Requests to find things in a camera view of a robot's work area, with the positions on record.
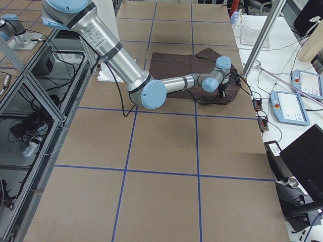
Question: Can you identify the aluminium frame post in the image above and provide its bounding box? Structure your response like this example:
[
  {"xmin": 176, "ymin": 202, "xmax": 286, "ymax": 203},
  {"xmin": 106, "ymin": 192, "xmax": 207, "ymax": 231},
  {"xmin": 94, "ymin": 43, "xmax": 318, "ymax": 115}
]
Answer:
[{"xmin": 242, "ymin": 0, "xmax": 286, "ymax": 78}]

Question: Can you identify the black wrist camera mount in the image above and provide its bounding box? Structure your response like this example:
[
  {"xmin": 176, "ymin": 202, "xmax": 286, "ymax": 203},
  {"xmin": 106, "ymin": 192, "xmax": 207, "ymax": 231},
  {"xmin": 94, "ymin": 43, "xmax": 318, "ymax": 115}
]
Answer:
[{"xmin": 229, "ymin": 71, "xmax": 241, "ymax": 86}]

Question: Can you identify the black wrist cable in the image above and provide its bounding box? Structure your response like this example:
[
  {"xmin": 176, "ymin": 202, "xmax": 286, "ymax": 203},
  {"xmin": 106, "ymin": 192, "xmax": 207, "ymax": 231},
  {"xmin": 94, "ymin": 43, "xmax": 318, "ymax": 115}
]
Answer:
[{"xmin": 102, "ymin": 60, "xmax": 253, "ymax": 117}]

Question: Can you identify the black power strip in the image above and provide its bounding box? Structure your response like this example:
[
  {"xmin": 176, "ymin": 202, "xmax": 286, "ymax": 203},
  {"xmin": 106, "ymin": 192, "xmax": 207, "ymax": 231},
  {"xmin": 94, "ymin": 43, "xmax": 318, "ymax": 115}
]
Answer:
[{"xmin": 251, "ymin": 91, "xmax": 269, "ymax": 134}]

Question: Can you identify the clear plastic bag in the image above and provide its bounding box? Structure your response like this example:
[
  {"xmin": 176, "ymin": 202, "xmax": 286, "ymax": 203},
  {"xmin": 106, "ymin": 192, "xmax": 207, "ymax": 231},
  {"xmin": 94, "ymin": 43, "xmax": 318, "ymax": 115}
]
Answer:
[{"xmin": 240, "ymin": 25, "xmax": 261, "ymax": 46}]

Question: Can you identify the white reacher grabber stick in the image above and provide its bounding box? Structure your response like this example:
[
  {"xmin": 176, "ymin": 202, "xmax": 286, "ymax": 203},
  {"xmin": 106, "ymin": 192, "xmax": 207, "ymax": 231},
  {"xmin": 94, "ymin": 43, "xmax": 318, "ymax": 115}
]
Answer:
[{"xmin": 254, "ymin": 61, "xmax": 323, "ymax": 102}]

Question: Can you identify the teach pendant tablet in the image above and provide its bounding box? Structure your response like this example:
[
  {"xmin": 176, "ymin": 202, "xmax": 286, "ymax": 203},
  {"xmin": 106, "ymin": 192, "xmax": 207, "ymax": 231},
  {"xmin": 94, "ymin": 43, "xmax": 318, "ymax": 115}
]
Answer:
[
  {"xmin": 292, "ymin": 70, "xmax": 322, "ymax": 100},
  {"xmin": 270, "ymin": 91, "xmax": 310, "ymax": 126}
]

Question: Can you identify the black box white label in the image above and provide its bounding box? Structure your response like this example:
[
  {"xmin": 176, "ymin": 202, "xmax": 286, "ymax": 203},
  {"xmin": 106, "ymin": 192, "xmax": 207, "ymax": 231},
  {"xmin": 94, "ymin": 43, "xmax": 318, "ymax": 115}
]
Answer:
[{"xmin": 264, "ymin": 141, "xmax": 282, "ymax": 162}]

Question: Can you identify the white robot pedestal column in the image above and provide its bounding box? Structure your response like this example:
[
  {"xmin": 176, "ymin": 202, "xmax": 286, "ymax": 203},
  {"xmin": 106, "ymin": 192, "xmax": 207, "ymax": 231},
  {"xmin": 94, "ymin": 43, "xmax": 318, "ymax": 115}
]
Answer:
[{"xmin": 90, "ymin": 0, "xmax": 136, "ymax": 83}]

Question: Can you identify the brown t-shirt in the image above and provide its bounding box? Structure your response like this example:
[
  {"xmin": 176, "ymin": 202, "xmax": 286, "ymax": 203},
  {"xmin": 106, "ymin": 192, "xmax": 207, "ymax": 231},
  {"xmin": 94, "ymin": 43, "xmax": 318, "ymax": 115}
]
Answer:
[{"xmin": 149, "ymin": 47, "xmax": 239, "ymax": 105}]

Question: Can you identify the red cylinder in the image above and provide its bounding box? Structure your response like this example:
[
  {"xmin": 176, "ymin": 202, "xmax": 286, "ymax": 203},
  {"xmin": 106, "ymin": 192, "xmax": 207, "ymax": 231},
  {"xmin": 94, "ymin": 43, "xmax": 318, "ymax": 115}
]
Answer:
[{"xmin": 229, "ymin": 0, "xmax": 240, "ymax": 17}]

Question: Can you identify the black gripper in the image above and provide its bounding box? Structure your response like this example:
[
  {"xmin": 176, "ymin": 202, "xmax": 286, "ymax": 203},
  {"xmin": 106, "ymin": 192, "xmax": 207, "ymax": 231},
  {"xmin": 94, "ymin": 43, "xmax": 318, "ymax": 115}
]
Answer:
[{"xmin": 220, "ymin": 77, "xmax": 230, "ymax": 97}]

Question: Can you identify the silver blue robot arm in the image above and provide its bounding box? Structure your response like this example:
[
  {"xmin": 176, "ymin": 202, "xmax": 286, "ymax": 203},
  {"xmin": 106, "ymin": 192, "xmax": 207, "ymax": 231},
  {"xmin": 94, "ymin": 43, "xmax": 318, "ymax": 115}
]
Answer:
[{"xmin": 42, "ymin": 1, "xmax": 232, "ymax": 109}]

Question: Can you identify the near teach pendant tablet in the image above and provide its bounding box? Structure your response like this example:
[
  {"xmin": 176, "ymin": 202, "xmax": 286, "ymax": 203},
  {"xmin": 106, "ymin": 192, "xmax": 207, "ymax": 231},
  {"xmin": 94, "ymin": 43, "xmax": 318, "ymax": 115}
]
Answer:
[{"xmin": 270, "ymin": 91, "xmax": 310, "ymax": 126}]

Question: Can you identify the black monitor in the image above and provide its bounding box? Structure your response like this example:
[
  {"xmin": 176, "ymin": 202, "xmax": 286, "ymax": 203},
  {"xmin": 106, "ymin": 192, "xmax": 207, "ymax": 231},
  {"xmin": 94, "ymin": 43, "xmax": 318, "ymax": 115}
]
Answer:
[{"xmin": 280, "ymin": 124, "xmax": 322, "ymax": 201}]

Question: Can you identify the far teach pendant tablet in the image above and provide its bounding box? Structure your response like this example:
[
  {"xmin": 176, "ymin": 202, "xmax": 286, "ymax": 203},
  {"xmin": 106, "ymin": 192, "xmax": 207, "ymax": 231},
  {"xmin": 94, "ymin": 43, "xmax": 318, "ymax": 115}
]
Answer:
[{"xmin": 292, "ymin": 70, "xmax": 322, "ymax": 100}]

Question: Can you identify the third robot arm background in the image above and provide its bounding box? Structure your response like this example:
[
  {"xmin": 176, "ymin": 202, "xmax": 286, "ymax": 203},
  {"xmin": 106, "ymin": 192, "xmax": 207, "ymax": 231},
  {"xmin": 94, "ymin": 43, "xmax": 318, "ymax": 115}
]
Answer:
[{"xmin": 1, "ymin": 14, "xmax": 43, "ymax": 51}]

